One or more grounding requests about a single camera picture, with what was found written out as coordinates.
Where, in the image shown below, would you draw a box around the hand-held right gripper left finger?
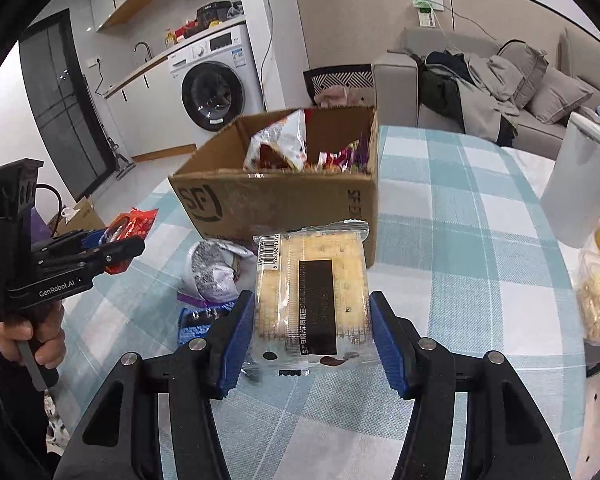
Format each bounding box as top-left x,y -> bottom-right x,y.
54,290 -> 256,480

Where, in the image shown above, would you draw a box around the checkered teal tablecloth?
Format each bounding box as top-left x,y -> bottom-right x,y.
50,125 -> 588,480

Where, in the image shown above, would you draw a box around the grey sofa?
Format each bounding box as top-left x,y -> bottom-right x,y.
371,25 -> 600,161

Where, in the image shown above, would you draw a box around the brown cardboard box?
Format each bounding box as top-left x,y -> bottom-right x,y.
167,105 -> 381,268

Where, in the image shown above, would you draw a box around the pink cloth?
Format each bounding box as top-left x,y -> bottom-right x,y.
312,85 -> 366,109

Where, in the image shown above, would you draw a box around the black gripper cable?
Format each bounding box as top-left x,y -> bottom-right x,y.
32,184 -> 63,231

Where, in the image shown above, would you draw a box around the clear cracker packet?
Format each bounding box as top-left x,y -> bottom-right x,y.
240,219 -> 376,378

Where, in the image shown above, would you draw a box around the black rice cooker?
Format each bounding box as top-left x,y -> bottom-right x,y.
196,1 -> 231,25

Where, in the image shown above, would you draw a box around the grey cushion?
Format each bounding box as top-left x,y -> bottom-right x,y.
497,40 -> 550,108
527,66 -> 595,125

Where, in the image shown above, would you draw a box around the white power strip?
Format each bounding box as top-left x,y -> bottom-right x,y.
410,0 -> 446,28

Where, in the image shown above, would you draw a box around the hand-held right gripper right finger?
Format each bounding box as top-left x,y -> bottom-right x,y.
369,291 -> 573,480

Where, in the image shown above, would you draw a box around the white jug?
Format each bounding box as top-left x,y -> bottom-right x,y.
539,111 -> 600,250

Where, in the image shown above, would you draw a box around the pile of clothes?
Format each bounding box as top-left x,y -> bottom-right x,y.
417,47 -> 523,146

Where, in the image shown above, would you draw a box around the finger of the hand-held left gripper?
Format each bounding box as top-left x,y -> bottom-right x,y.
40,236 -> 147,281
30,229 -> 112,261

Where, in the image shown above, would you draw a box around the person's left hand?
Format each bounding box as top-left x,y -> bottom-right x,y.
0,302 -> 67,371

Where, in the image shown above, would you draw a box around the blue cookie packet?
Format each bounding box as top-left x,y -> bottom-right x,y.
177,306 -> 231,348

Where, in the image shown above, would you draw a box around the white kitchen counter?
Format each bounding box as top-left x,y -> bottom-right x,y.
102,50 -> 201,161

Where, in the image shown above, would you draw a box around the person's left forearm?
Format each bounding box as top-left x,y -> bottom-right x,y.
0,350 -> 56,480

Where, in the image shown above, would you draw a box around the red packages on washer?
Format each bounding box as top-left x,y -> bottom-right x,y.
165,22 -> 201,43

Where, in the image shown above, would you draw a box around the purple bag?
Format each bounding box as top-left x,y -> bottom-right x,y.
30,210 -> 56,241

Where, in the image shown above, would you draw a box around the silver snack packet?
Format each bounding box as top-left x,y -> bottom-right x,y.
177,239 -> 256,308

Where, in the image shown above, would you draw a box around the dark glass door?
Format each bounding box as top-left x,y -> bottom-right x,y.
19,7 -> 118,196

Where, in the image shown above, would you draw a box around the small cardboard box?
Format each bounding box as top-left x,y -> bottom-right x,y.
52,196 -> 106,236

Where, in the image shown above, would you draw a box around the white washing machine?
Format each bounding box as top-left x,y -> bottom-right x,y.
167,22 -> 266,133

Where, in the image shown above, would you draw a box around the striped black chair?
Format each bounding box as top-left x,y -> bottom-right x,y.
303,64 -> 375,108

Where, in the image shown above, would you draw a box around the white noodle snack packet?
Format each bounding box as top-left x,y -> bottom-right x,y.
242,109 -> 308,171

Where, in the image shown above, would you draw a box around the floor mop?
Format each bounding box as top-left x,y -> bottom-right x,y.
102,135 -> 133,181

